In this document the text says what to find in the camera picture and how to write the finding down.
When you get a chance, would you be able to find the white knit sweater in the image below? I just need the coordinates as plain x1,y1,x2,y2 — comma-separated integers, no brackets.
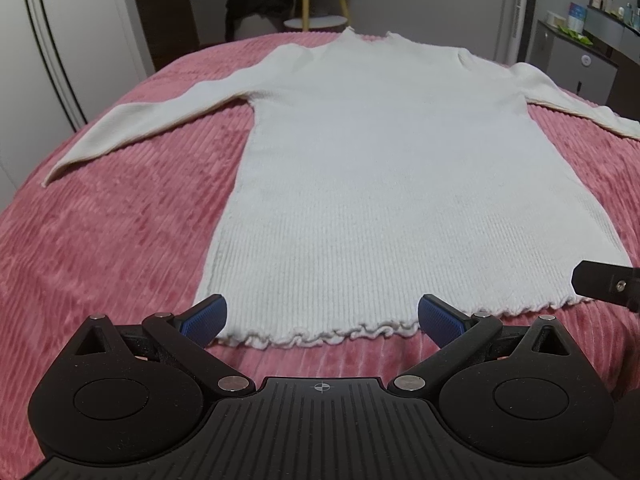
53,30,639,349

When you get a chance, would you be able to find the pink ribbed bed blanket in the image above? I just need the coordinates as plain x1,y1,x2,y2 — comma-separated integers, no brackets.
1,32,639,479

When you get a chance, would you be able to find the grey small cabinet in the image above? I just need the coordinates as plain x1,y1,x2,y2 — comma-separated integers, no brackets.
528,21,618,105

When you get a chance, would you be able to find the grey vanity desk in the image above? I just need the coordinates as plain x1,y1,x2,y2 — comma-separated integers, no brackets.
584,6,640,120

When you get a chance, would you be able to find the blue white tissue pack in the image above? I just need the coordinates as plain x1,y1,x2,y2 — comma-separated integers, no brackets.
566,2,587,35

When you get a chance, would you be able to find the white wardrobe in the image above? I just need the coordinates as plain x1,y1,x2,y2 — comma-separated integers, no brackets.
1,0,155,206

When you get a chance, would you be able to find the white tower fan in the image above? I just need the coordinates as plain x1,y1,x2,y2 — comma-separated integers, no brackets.
494,0,536,65

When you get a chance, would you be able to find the dark wooden door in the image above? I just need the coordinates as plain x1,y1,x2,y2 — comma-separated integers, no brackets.
136,0,200,70

